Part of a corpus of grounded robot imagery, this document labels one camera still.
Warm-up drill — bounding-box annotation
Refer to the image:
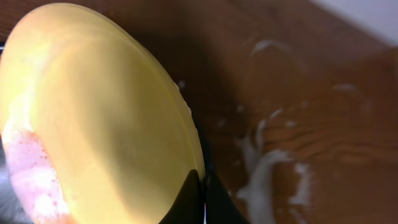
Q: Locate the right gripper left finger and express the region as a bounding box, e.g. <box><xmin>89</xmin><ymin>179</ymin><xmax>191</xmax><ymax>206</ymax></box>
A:
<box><xmin>159</xmin><ymin>169</ymin><xmax>205</xmax><ymax>224</ymax></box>

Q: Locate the yellow plate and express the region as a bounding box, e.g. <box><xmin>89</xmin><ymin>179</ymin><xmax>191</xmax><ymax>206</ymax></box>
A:
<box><xmin>1</xmin><ymin>3</ymin><xmax>205</xmax><ymax>224</ymax></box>

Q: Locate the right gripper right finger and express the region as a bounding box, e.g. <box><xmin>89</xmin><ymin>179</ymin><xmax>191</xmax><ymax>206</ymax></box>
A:
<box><xmin>206</xmin><ymin>174</ymin><xmax>249</xmax><ymax>224</ymax></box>

